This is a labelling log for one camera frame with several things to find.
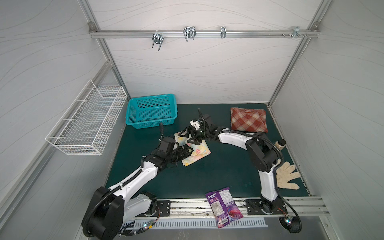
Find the base cable bundle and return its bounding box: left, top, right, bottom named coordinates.
left=278, top=194, right=303, bottom=234
left=118, top=209, right=161, bottom=237

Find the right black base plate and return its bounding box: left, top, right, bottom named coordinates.
left=242, top=198, right=288, bottom=215

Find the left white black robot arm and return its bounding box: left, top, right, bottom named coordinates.
left=81, top=137, right=194, bottom=240

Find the small metal hook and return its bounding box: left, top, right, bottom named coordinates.
left=221, top=27, right=227, bottom=39

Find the metal hook clamp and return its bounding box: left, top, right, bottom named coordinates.
left=152, top=33, right=164, bottom=51
left=183, top=26, right=197, bottom=42

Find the left base cable bundle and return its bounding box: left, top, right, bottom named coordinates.
left=118, top=209, right=161, bottom=237

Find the middle metal hook clamp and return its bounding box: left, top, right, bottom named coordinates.
left=183, top=26, right=197, bottom=42

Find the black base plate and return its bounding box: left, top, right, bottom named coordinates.
left=242, top=198, right=288, bottom=215
left=137, top=201, right=171, bottom=218

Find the left metal hook clamp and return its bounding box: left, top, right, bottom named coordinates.
left=152, top=33, right=164, bottom=51

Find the purple snack bag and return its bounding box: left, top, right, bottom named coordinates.
left=206, top=187, right=244, bottom=229

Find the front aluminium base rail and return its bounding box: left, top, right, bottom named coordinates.
left=83, top=196, right=330, bottom=221

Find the white wire basket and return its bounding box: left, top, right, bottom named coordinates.
left=45, top=80, right=128, bottom=156

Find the right base cable bundle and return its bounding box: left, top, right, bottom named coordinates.
left=278, top=194, right=303, bottom=234

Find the horizontal aluminium rail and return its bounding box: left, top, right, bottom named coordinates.
left=90, top=29, right=321, bottom=39

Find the red plaid skirt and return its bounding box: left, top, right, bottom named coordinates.
left=230, top=108, right=268, bottom=133

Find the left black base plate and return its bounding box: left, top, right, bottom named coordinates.
left=137, top=201, right=171, bottom=218

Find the floral yellow skirt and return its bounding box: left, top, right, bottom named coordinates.
left=174, top=132, right=211, bottom=167

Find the small jar black lid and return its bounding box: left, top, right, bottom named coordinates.
left=275, top=139, right=287, bottom=151

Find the right metal bracket clamp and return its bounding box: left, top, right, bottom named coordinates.
left=282, top=27, right=309, bottom=39

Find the beige work glove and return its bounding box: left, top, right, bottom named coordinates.
left=277, top=162, right=301, bottom=190

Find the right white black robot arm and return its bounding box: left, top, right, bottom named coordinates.
left=179, top=113, right=284, bottom=202

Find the teal plastic basket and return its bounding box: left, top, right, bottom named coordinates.
left=126, top=94, right=178, bottom=129

